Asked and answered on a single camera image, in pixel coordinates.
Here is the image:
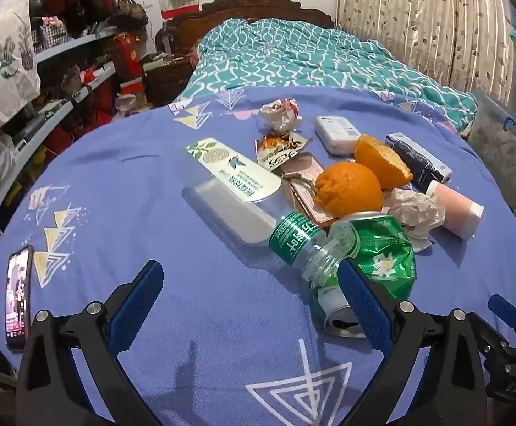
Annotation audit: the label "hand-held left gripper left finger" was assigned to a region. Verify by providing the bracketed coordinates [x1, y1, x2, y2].
[15, 259, 165, 426]

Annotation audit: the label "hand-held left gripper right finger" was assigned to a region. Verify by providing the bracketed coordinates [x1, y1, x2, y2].
[337, 257, 489, 426]

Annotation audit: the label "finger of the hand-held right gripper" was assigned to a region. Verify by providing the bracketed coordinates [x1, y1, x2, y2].
[468, 294, 516, 358]

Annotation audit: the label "crushed green can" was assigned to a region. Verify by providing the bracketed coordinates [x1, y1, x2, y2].
[307, 212, 417, 339]

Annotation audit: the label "clear plastic bottle green label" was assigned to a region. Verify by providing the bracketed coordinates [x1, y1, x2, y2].
[182, 177, 343, 291]

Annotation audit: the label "white tissue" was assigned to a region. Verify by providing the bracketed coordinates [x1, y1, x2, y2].
[382, 187, 446, 253]

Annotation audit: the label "domed orange peel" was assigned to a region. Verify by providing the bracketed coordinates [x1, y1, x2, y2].
[314, 162, 384, 218]

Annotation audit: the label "orange peel half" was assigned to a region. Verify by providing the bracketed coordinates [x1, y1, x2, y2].
[354, 134, 414, 191]

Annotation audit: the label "dark blue white carton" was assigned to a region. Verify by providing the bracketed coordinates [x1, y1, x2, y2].
[384, 132, 454, 189]

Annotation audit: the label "white green packet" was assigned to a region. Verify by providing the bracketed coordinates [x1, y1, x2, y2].
[186, 137, 283, 202]

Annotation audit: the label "white tissue pack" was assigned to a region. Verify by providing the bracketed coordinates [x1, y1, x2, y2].
[314, 115, 364, 157]

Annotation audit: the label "orange white snack wrapper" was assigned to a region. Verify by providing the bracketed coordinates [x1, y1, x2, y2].
[255, 131, 313, 171]

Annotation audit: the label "red white wrapper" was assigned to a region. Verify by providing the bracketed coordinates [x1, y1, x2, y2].
[258, 99, 304, 133]

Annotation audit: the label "purple triangle print bedsheet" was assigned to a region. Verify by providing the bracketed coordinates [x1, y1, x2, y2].
[0, 84, 516, 426]

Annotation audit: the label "smartphone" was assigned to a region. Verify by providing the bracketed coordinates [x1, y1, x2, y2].
[4, 245, 35, 353]

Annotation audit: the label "dark wooden nightstand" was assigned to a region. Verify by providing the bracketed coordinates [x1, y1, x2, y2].
[143, 53, 194, 107]

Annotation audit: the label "red gift bag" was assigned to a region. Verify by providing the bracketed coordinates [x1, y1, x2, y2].
[114, 33, 146, 94]

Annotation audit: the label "teal patterned quilt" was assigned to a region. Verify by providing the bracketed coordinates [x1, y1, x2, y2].
[169, 18, 478, 134]

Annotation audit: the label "white plant print cloth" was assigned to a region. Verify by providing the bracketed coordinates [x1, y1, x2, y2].
[0, 0, 41, 147]

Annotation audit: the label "grey metal shelf unit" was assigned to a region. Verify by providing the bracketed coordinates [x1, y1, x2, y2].
[0, 27, 121, 253]

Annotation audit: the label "beige leaf print curtain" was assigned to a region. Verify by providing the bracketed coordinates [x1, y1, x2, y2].
[335, 0, 514, 103]

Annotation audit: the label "brown handbag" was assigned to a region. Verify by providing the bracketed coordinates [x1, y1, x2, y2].
[107, 0, 149, 32]

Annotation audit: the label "carved wooden headboard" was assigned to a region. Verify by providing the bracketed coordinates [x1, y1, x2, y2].
[155, 0, 335, 54]

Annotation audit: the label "clear storage box blue handles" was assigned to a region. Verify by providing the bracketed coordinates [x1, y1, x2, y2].
[466, 91, 516, 196]

